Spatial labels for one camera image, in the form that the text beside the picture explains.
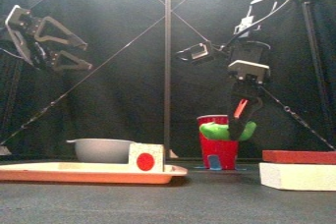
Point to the white foam block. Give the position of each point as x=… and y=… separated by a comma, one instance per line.
x=297, y=176

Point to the small blue clip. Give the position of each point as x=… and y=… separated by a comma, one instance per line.
x=213, y=162

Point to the black side frame pole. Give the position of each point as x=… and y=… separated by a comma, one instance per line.
x=316, y=70

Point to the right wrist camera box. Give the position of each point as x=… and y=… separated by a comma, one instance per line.
x=198, y=52

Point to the red brick block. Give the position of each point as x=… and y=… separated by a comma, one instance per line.
x=298, y=156

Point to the pink plastic tray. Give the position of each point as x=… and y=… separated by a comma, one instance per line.
x=86, y=174

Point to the white block with red dot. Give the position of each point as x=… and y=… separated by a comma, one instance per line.
x=146, y=157

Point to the red plastic cup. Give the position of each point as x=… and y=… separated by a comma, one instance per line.
x=218, y=152

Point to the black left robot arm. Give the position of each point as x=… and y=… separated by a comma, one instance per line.
x=5, y=43

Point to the vertical metal frame pole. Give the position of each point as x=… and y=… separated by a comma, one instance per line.
x=166, y=64

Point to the green toy pea pod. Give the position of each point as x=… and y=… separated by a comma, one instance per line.
x=216, y=132

